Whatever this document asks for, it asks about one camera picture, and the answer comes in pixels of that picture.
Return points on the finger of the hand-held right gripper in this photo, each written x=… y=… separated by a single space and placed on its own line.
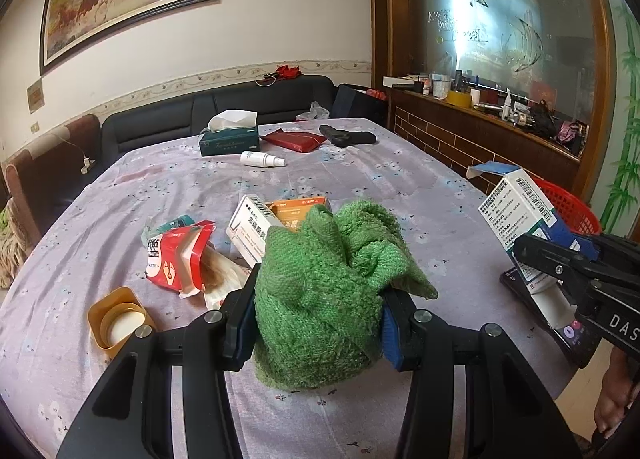
x=555 y=264
x=615 y=246

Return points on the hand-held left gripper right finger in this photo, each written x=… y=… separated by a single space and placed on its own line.
x=392 y=339

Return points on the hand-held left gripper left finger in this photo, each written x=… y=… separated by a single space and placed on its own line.
x=241 y=334

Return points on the red plastic basket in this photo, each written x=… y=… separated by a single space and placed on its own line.
x=575 y=204

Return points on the white and blue medicine box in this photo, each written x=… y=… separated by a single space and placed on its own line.
x=520 y=209

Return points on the green terry cloth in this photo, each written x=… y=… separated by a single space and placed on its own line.
x=320 y=299

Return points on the orange medicine box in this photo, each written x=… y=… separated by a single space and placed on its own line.
x=295 y=212

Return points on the person's right hand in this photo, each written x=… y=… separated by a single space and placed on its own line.
x=620 y=389

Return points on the black smartphone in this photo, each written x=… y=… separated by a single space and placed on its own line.
x=575 y=346

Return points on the red foot patch packet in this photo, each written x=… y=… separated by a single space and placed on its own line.
x=172 y=264

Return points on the white barcode medicine box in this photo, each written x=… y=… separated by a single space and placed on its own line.
x=250 y=234

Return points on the teal tissue pack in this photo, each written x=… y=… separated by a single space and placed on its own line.
x=186 y=220

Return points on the yellow plastic lid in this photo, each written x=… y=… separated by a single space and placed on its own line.
x=99 y=319

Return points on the dark handbag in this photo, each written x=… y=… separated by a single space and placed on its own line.
x=542 y=119

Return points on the floral purple tablecloth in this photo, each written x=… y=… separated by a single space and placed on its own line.
x=400 y=189

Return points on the white spray bottle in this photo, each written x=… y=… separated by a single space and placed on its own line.
x=257 y=159

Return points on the dark green tissue box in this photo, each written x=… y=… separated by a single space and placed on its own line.
x=230 y=141

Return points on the red pouch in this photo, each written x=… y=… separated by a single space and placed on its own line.
x=292 y=141

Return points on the black toy gun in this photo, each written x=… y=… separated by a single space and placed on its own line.
x=345 y=136

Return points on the white jar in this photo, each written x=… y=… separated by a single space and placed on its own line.
x=440 y=86

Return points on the black leather sofa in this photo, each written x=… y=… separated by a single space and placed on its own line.
x=165 y=114

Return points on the clear plastic bag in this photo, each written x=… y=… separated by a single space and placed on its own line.
x=315 y=111

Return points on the dark paper bag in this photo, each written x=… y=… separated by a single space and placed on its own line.
x=352 y=104

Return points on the fringed beige cloth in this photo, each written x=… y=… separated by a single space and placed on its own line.
x=10 y=249

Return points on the brown armchair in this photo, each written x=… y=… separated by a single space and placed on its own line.
x=50 y=164

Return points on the red folded item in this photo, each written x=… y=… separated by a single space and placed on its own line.
x=289 y=72

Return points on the wooden partition with etched glass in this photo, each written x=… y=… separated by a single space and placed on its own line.
x=400 y=14

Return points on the bamboo wall sticker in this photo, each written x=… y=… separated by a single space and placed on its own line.
x=625 y=139

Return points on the small wall plaque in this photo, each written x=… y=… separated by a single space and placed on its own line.
x=36 y=96

